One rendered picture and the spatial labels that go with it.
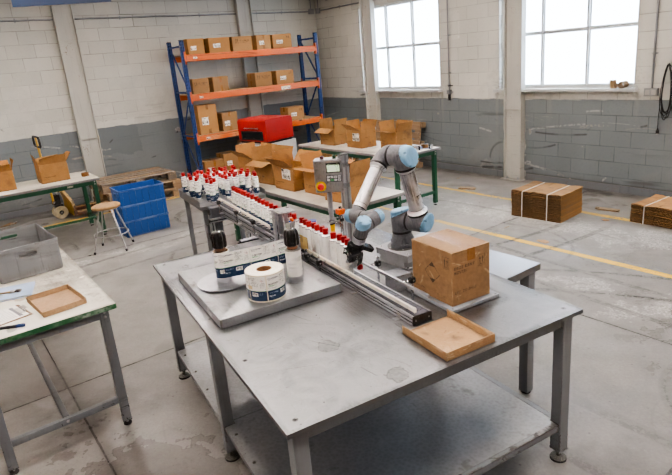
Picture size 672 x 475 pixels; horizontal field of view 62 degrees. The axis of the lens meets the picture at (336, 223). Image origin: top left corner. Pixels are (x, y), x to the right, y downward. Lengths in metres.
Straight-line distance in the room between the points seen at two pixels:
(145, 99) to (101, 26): 1.34
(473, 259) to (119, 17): 8.65
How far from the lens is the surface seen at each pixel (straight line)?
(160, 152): 10.68
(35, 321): 3.46
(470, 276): 2.74
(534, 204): 6.93
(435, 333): 2.52
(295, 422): 2.06
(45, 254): 4.22
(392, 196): 5.09
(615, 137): 8.12
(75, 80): 10.22
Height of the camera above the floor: 2.03
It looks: 17 degrees down
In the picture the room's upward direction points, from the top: 5 degrees counter-clockwise
